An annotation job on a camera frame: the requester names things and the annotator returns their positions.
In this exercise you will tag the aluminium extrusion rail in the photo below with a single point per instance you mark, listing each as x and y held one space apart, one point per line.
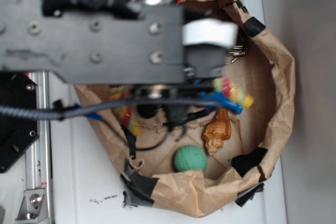
39 167

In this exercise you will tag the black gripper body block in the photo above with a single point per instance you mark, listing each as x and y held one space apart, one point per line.
138 42

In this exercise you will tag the brown paper bag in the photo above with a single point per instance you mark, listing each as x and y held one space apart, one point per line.
246 160

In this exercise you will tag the metal corner bracket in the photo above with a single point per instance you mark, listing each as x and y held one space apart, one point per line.
34 208

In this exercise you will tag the green dimpled ball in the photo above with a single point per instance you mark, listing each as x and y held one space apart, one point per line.
190 157

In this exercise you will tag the orange seashell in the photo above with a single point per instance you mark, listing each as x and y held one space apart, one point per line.
217 131

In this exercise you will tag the black mounting plate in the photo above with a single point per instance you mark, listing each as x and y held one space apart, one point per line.
17 135

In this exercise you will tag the metal key bunch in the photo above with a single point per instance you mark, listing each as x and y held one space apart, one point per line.
238 51

